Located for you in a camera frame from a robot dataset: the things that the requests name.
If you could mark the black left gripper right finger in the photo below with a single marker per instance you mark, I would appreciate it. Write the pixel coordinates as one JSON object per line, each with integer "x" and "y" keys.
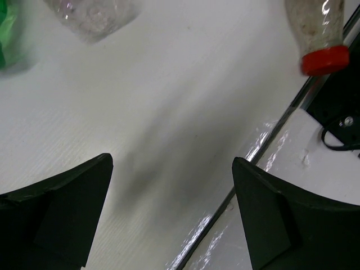
{"x": 287, "y": 227}

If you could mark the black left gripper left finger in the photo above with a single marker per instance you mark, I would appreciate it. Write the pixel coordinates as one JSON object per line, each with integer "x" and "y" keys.
{"x": 51, "y": 224}

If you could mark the green bottle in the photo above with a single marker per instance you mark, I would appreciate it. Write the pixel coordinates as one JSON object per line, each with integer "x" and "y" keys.
{"x": 10, "y": 33}

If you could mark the clear bottle with red label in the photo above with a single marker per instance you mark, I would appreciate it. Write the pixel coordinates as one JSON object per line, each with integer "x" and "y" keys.
{"x": 94, "y": 20}

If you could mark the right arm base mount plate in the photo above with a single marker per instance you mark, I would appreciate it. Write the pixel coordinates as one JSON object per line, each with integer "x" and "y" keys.
{"x": 336, "y": 106}

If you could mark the small bottle with red cap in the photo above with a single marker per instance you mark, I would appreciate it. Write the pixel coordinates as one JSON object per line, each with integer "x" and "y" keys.
{"x": 318, "y": 29}

